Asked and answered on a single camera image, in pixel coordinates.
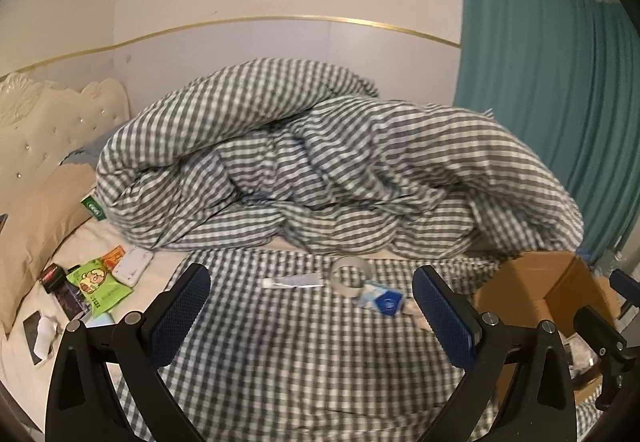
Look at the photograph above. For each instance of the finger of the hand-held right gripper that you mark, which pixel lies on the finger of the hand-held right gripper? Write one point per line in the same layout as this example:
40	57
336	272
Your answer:
625	284
600	332

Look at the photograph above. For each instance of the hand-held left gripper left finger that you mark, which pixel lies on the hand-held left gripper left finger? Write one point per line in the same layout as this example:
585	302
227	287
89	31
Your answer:
180	317

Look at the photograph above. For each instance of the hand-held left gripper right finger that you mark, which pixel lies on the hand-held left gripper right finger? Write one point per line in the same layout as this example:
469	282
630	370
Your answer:
442	317

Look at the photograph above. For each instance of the cardboard box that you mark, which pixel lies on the cardboard box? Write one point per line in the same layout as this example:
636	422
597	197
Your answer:
515	287

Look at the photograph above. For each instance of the beige object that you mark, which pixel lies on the beige object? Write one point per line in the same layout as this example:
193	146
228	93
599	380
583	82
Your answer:
417	314

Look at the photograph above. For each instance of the clear plastic packet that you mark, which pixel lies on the clear plastic packet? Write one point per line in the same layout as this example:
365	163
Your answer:
580	354

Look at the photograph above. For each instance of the cream bed sheet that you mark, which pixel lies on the cream bed sheet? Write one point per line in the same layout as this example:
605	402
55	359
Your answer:
140	297

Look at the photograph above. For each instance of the blue and white packet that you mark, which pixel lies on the blue and white packet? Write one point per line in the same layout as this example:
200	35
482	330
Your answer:
385	299

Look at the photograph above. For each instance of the white flat device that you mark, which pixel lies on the white flat device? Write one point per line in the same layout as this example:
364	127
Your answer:
132	264

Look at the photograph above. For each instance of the light green snack bag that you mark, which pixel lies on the light green snack bag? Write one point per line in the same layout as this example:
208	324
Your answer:
97	287

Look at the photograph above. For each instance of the orange packet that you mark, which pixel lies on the orange packet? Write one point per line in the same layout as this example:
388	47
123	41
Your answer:
113	256

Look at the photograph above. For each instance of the clear tape roll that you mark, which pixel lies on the clear tape roll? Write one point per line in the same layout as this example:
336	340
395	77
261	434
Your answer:
350	263

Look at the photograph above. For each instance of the dark purple packet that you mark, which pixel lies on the dark purple packet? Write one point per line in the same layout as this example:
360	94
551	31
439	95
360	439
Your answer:
72	299

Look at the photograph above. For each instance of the white toothpaste tube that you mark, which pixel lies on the white toothpaste tube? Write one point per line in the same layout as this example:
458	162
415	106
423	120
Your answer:
295	281

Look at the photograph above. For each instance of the grey checked bed sheet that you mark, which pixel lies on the grey checked bed sheet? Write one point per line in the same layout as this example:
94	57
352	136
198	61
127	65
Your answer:
300	362

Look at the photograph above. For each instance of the black and red packet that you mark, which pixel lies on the black and red packet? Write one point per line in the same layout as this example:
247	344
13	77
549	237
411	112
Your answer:
52	278

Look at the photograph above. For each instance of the green labelled packet by pillow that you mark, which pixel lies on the green labelled packet by pillow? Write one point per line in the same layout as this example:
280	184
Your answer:
93	208

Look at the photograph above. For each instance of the white tissue on dark card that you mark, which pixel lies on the white tissue on dark card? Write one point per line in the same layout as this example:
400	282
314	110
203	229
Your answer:
31	332

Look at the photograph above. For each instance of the beige pillow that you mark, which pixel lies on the beige pillow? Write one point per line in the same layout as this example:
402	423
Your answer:
35	232

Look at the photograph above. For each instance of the blue cloth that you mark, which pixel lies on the blue cloth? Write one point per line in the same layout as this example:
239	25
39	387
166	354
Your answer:
85	149

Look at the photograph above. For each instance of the grey checked duvet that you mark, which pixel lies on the grey checked duvet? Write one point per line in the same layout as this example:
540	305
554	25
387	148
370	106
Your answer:
300	162

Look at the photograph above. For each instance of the cream tufted headboard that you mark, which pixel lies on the cream tufted headboard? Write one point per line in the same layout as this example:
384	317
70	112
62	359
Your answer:
50	132

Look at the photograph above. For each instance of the teal curtain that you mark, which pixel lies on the teal curtain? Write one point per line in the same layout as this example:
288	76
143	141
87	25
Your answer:
525	72

